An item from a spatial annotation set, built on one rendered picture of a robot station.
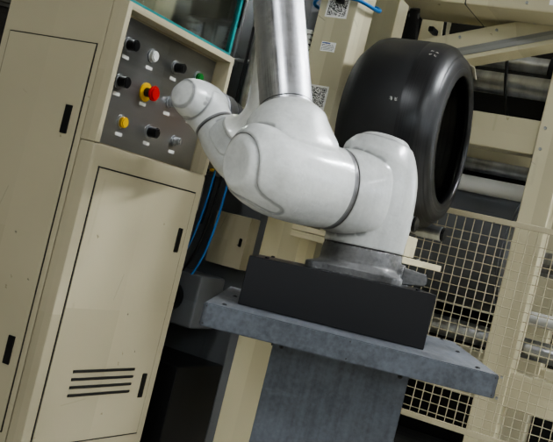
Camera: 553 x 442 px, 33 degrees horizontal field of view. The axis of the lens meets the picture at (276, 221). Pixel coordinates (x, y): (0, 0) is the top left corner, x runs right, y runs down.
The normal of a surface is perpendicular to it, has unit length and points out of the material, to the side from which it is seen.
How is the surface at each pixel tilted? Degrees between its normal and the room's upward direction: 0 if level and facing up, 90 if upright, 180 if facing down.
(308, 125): 58
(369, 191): 85
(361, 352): 90
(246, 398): 90
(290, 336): 90
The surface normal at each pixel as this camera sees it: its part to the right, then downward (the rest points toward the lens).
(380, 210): 0.47, 0.14
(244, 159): -0.84, -0.07
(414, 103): -0.09, -0.18
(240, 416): -0.44, -0.11
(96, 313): 0.86, 0.21
